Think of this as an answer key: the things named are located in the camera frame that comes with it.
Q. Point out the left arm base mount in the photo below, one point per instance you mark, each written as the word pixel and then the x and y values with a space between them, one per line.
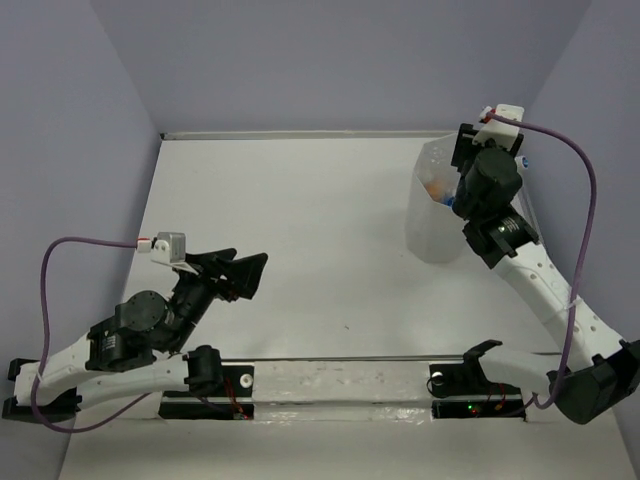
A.
pixel 231 401

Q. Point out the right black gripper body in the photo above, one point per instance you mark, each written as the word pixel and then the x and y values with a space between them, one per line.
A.
pixel 467 151

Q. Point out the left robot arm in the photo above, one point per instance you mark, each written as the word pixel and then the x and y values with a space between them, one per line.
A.
pixel 139 348

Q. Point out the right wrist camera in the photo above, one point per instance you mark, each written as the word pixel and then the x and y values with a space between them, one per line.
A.
pixel 496 125

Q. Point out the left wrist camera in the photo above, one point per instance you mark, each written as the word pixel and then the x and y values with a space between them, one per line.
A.
pixel 169 248

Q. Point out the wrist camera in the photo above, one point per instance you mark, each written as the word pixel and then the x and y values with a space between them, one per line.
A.
pixel 169 248
pixel 496 125

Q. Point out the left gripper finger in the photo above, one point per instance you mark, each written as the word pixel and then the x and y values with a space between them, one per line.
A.
pixel 243 275
pixel 213 264

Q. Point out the white plastic bin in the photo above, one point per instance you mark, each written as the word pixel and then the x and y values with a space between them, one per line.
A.
pixel 433 233

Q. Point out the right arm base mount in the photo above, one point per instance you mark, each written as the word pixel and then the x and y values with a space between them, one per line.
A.
pixel 458 393

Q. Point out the orange juice bottle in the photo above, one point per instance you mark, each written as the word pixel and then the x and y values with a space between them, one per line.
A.
pixel 436 190

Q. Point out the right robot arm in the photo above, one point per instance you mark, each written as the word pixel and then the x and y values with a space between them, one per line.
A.
pixel 597 368

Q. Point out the clear bottle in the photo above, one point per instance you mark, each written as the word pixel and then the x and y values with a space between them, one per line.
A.
pixel 522 164

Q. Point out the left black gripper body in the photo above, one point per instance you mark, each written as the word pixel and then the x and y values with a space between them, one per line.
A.
pixel 198 293

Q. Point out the blue label bottle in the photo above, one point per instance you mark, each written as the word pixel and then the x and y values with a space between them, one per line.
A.
pixel 448 201

